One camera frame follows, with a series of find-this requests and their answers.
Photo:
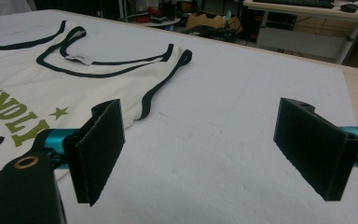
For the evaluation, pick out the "open cardboard box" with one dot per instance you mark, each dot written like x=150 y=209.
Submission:
x=208 y=21

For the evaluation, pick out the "white tank top dark trim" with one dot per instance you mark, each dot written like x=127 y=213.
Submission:
x=105 y=84

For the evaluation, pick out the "black computer mouse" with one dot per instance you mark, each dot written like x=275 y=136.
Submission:
x=349 y=7

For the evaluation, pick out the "white desk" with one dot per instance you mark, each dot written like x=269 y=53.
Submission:
x=307 y=13

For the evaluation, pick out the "black keyboard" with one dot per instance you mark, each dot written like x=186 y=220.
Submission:
x=292 y=3

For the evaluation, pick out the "round white table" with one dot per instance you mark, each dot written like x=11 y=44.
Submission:
x=164 y=22

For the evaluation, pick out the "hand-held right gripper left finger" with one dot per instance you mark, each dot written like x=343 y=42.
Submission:
x=94 y=149

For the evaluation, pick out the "white felt mat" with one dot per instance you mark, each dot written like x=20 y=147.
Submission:
x=214 y=140

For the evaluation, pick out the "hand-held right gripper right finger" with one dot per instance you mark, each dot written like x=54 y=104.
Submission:
x=313 y=149

